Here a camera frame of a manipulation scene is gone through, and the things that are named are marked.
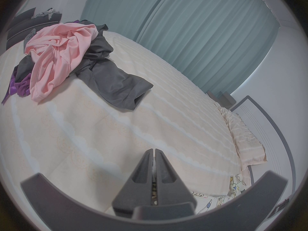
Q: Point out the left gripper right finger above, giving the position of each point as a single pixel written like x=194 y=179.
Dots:
x=173 y=191

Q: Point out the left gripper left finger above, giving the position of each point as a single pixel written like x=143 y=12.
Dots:
x=134 y=194

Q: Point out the white printed pyjama top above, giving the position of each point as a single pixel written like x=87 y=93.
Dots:
x=216 y=201

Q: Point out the bed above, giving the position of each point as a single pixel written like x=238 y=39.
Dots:
x=120 y=129

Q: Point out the pale pink striped pillow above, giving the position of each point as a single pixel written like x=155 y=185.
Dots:
x=245 y=141

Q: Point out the black garment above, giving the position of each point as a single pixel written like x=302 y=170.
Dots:
x=113 y=83

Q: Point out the purple garment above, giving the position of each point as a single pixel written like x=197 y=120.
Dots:
x=20 y=86

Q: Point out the pink garment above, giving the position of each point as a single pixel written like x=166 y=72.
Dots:
x=55 y=56

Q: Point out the blue-green curtain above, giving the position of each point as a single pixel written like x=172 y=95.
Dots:
x=211 y=37
x=125 y=8

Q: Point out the light grey garment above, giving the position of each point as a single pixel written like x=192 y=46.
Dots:
x=44 y=14

